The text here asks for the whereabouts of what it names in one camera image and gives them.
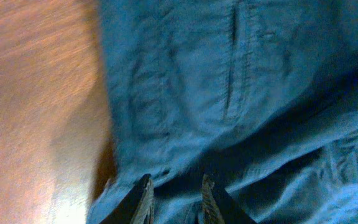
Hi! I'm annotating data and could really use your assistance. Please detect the navy blue shorts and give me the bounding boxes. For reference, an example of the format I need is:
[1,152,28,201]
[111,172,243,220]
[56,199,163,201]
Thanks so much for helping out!
[87,0,358,223]

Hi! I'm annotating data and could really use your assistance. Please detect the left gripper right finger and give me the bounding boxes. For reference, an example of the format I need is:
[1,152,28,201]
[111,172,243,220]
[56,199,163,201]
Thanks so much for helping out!
[201,174,256,224]

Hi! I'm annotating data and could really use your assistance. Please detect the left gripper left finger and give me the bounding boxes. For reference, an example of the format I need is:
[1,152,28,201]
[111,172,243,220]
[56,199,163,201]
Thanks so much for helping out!
[100,174,154,224]

